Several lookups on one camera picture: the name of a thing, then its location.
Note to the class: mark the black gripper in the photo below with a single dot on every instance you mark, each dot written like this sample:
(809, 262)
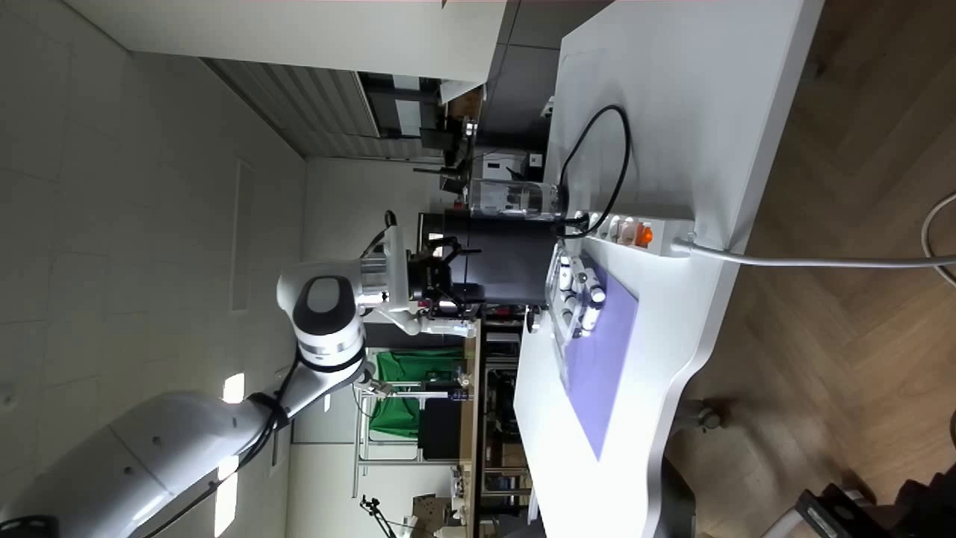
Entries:
(430, 271)

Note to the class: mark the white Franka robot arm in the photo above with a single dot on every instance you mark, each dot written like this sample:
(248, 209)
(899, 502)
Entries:
(149, 459)

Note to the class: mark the green cloth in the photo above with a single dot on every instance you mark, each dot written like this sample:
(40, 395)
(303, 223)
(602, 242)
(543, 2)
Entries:
(407, 384)

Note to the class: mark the purple mat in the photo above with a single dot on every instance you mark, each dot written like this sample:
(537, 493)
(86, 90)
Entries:
(602, 377)

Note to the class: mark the white power strip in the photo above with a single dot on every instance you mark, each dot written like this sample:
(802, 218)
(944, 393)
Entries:
(645, 224)

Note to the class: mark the grey window blinds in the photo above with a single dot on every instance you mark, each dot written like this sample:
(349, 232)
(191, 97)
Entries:
(316, 108)

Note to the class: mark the small brown cardboard box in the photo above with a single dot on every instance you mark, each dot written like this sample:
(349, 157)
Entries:
(430, 508)

